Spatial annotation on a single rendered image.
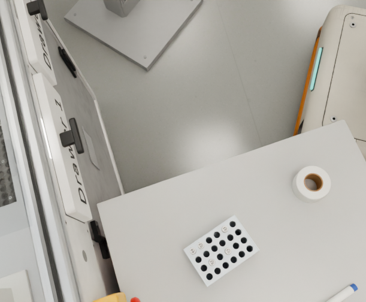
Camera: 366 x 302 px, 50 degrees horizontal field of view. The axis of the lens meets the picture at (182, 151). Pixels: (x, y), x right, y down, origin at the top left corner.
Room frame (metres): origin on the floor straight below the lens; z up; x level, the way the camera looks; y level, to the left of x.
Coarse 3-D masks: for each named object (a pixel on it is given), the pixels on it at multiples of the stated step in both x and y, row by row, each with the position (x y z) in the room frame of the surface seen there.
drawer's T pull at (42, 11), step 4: (36, 0) 0.62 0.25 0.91; (40, 0) 0.61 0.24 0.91; (28, 4) 0.61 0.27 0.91; (32, 4) 0.61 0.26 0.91; (36, 4) 0.60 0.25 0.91; (40, 4) 0.60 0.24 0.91; (28, 8) 0.60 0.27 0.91; (32, 8) 0.60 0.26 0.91; (36, 8) 0.59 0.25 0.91; (40, 8) 0.59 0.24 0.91; (44, 8) 0.59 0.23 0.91; (28, 12) 0.59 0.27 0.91; (32, 12) 0.59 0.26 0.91; (36, 12) 0.59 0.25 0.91; (40, 12) 0.58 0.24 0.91; (44, 12) 0.58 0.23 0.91; (44, 16) 0.57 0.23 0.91
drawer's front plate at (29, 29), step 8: (16, 0) 0.61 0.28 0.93; (24, 0) 0.62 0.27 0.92; (32, 0) 0.68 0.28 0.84; (16, 8) 0.59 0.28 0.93; (24, 8) 0.58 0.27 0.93; (24, 16) 0.57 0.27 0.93; (32, 16) 0.60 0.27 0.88; (24, 24) 0.55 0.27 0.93; (32, 24) 0.57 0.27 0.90; (40, 24) 0.62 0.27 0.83; (24, 32) 0.53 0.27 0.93; (32, 32) 0.53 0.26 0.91; (40, 32) 0.58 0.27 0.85; (24, 40) 0.51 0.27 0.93; (32, 40) 0.51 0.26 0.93; (40, 40) 0.55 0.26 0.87; (32, 48) 0.49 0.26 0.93; (40, 48) 0.52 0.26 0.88; (32, 56) 0.47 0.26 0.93; (40, 56) 0.48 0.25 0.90; (48, 56) 0.53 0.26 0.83; (32, 64) 0.45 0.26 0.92; (40, 64) 0.46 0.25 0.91; (48, 64) 0.49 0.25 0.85; (40, 72) 0.46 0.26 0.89; (48, 72) 0.46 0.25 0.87; (48, 80) 0.46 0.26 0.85
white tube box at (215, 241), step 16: (224, 224) 0.09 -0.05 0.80; (240, 224) 0.09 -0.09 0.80; (208, 240) 0.07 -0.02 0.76; (224, 240) 0.06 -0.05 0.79; (240, 240) 0.06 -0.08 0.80; (192, 256) 0.04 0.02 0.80; (208, 256) 0.04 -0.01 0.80; (224, 256) 0.03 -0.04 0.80; (240, 256) 0.03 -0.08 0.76; (208, 272) 0.01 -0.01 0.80; (224, 272) 0.00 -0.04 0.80
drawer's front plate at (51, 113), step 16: (48, 96) 0.38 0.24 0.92; (48, 112) 0.34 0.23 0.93; (64, 112) 0.39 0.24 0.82; (48, 128) 0.31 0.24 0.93; (64, 128) 0.33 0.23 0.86; (64, 160) 0.24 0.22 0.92; (64, 176) 0.21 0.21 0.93; (80, 176) 0.24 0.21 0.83; (64, 192) 0.18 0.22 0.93; (80, 192) 0.19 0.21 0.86; (80, 208) 0.16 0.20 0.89
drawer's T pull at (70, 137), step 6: (72, 120) 0.32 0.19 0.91; (72, 126) 0.31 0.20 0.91; (66, 132) 0.30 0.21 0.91; (72, 132) 0.30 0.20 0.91; (78, 132) 0.30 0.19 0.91; (66, 138) 0.29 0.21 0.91; (72, 138) 0.29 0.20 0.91; (78, 138) 0.28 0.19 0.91; (66, 144) 0.28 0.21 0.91; (72, 144) 0.28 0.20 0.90; (78, 144) 0.27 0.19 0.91; (78, 150) 0.26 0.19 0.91
